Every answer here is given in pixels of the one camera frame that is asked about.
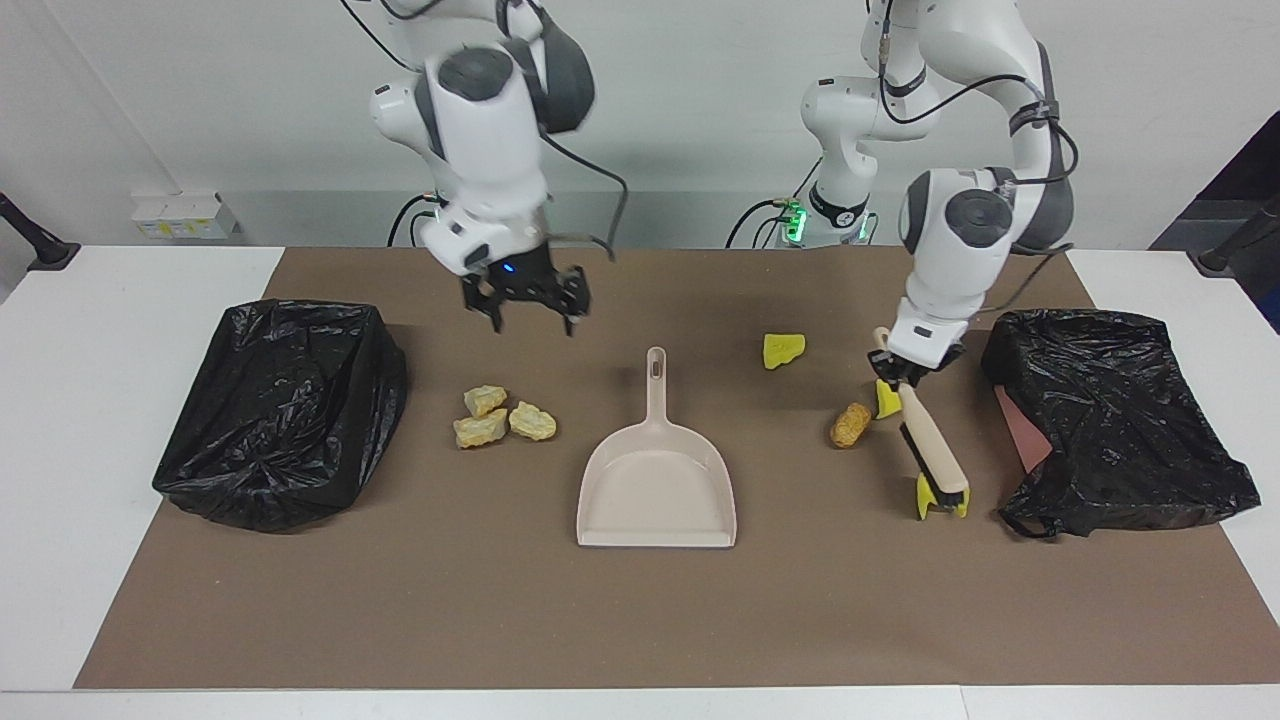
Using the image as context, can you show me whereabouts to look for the black trash bag bin liner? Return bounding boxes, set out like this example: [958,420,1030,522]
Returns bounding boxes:
[152,298,409,533]

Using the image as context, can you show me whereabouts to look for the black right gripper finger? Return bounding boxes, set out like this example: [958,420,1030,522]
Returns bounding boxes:
[462,272,506,333]
[556,265,591,336]

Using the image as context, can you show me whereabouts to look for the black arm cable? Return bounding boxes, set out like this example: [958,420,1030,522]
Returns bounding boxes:
[862,0,1081,316]
[340,0,631,263]

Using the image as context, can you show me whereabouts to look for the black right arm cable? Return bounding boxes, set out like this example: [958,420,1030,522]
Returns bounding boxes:
[340,0,631,263]

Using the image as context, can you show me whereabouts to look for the brown lump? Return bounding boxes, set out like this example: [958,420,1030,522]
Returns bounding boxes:
[829,402,873,449]

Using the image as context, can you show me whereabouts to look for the black left base cable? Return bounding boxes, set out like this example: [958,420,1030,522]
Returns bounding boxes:
[725,198,801,249]

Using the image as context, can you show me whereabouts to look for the dark partition panel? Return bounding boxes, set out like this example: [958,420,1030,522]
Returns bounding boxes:
[1150,110,1280,331]

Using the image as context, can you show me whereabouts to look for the black base cable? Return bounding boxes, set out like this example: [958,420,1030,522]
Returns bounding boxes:
[725,198,801,249]
[388,195,446,248]

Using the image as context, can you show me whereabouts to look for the notched yellow sponge green backing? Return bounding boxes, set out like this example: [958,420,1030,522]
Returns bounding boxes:
[915,472,971,521]

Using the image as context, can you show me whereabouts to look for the brown paper table mat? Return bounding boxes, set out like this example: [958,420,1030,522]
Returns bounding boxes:
[73,247,1280,691]

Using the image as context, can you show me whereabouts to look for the black bag over pink bin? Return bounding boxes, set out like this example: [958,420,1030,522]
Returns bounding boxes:
[980,308,1263,541]

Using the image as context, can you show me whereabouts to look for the pink bin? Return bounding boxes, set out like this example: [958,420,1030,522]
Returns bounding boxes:
[993,385,1054,473]

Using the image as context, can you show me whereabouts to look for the white wall socket box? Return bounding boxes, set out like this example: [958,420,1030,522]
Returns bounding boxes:
[130,192,241,241]

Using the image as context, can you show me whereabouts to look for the black right base cable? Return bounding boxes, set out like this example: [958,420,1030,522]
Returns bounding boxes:
[388,195,446,248]

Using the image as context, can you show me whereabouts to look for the black camera stand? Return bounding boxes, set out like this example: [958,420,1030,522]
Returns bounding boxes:
[0,190,81,273]
[1188,195,1280,279]

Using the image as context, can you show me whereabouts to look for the beige hand brush black bristles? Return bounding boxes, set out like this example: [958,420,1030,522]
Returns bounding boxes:
[872,326,973,513]

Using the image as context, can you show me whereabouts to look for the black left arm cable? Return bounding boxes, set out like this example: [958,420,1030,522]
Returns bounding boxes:
[862,0,1081,316]

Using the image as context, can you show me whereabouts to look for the beige plastic dustpan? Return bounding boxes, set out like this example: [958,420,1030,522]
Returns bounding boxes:
[576,346,738,549]

